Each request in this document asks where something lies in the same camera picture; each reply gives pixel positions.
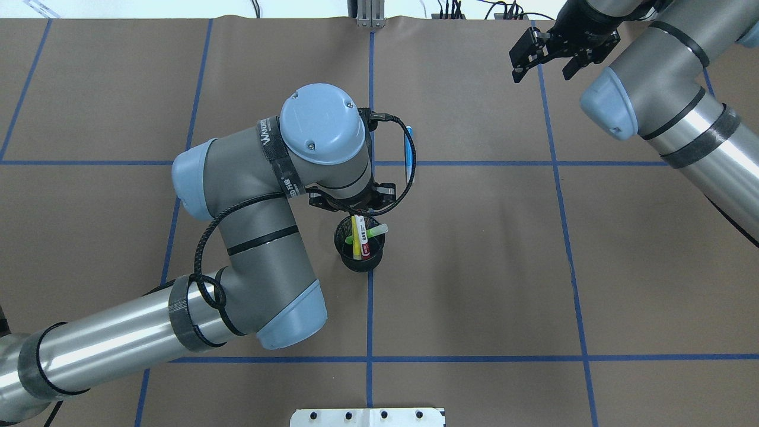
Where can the black mesh pen cup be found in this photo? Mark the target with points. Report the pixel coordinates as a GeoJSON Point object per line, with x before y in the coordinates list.
{"type": "Point", "coordinates": [345, 251]}

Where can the aluminium frame post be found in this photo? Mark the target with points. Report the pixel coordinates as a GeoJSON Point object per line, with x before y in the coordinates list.
{"type": "Point", "coordinates": [368, 14]}

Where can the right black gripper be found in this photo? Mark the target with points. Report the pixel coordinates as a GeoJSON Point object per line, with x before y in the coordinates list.
{"type": "Point", "coordinates": [584, 25]}

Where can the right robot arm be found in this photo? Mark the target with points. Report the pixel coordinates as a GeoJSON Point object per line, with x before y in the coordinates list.
{"type": "Point", "coordinates": [650, 89]}

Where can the blue highlighter pen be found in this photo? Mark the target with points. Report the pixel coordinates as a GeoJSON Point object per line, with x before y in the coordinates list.
{"type": "Point", "coordinates": [409, 155]}

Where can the red capped marker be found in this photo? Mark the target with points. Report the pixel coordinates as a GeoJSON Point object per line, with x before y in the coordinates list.
{"type": "Point", "coordinates": [366, 249]}

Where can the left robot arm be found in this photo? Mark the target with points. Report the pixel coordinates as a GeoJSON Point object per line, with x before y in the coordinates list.
{"type": "Point", "coordinates": [251, 274]}

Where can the yellow highlighter pen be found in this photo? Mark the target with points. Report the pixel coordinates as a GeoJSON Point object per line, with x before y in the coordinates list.
{"type": "Point", "coordinates": [356, 243]}

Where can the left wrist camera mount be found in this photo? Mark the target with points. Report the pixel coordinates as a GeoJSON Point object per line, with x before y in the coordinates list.
{"type": "Point", "coordinates": [374, 200]}

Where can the green highlighter pen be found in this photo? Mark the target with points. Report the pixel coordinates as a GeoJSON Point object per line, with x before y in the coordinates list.
{"type": "Point", "coordinates": [370, 233]}

